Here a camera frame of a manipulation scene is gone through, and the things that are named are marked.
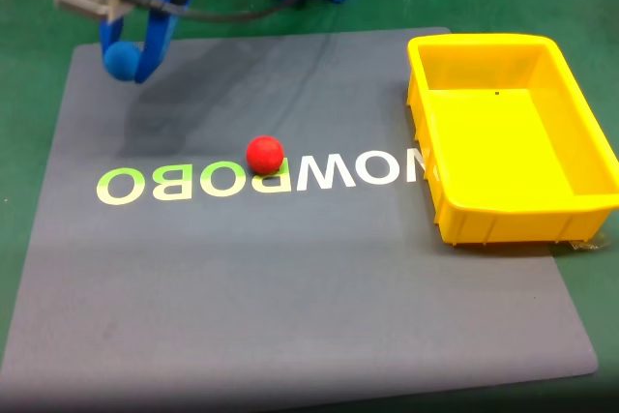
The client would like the yellow plastic bin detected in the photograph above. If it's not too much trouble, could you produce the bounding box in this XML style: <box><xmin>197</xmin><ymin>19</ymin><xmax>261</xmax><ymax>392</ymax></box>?
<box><xmin>405</xmin><ymin>33</ymin><xmax>619</xmax><ymax>248</ymax></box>

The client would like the grey mat with lettering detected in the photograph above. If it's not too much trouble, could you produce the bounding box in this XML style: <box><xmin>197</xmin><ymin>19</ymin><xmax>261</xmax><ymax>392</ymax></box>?
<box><xmin>0</xmin><ymin>26</ymin><xmax>600</xmax><ymax>409</ymax></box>

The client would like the red ball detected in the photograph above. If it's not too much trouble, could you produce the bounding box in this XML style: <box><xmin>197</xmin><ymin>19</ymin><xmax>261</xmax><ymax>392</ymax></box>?
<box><xmin>245</xmin><ymin>134</ymin><xmax>285</xmax><ymax>176</ymax></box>

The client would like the blue ball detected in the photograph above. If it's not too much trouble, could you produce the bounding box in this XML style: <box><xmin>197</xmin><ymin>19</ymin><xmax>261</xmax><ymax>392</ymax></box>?
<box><xmin>103</xmin><ymin>42</ymin><xmax>145</xmax><ymax>83</ymax></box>

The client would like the clear tape piece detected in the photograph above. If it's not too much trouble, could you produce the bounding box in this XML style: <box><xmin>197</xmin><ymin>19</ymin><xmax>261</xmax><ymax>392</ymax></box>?
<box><xmin>568</xmin><ymin>231</ymin><xmax>611</xmax><ymax>253</ymax></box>

